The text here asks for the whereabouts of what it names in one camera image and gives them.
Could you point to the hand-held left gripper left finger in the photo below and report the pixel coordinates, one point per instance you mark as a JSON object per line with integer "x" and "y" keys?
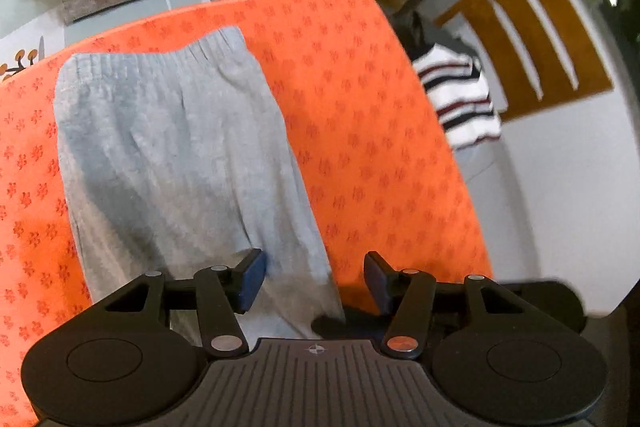
{"x": 252, "y": 282}

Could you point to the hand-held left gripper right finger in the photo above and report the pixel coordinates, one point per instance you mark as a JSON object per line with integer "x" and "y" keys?
{"x": 377, "y": 282}

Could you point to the grey pants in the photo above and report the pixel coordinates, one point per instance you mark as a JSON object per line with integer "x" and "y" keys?
{"x": 175, "y": 157}

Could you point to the orange patterned mat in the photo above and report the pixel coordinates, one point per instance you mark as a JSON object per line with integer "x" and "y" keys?
{"x": 375, "y": 157}

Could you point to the striped shirt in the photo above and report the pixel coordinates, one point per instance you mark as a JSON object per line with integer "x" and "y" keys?
{"x": 460, "y": 92}

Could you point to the black cloth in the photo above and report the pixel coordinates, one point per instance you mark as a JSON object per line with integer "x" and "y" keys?
{"x": 415, "y": 32}

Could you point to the wooden chair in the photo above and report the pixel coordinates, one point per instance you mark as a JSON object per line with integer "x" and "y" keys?
{"x": 565, "y": 7}

